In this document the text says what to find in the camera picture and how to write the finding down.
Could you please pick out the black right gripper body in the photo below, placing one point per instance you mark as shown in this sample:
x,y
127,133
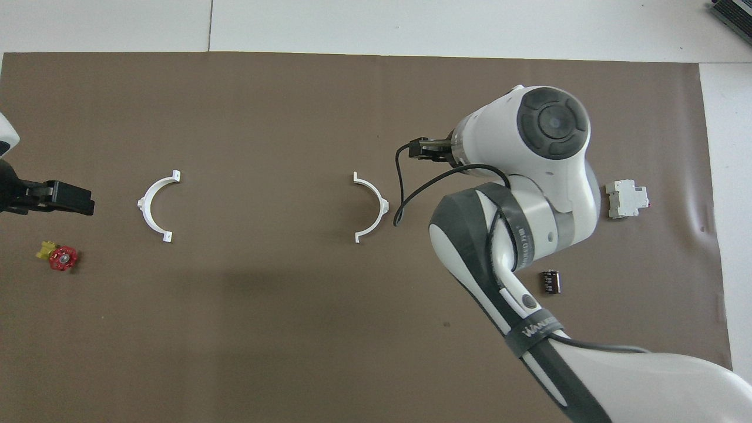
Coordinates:
x,y
432,150

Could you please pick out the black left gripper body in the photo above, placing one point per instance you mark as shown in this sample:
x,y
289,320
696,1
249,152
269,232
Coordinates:
x,y
17,197

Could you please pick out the white half pipe clamp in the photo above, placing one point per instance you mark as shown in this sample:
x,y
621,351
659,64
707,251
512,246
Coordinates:
x,y
384,205
145,205

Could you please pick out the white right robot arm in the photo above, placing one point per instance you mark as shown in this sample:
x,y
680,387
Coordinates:
x,y
552,123

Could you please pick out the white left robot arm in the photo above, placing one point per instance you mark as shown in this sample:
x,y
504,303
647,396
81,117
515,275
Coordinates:
x,y
6,135

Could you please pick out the red handwheel brass valve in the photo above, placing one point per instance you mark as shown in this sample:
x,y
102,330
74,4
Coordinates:
x,y
63,258

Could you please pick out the black cylindrical capacitor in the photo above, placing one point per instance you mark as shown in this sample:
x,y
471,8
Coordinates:
x,y
550,282

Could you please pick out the white circuit breaker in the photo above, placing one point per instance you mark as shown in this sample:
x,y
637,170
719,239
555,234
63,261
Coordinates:
x,y
625,200

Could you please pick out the brown paper table mat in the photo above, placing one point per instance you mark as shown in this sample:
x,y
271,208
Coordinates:
x,y
264,329

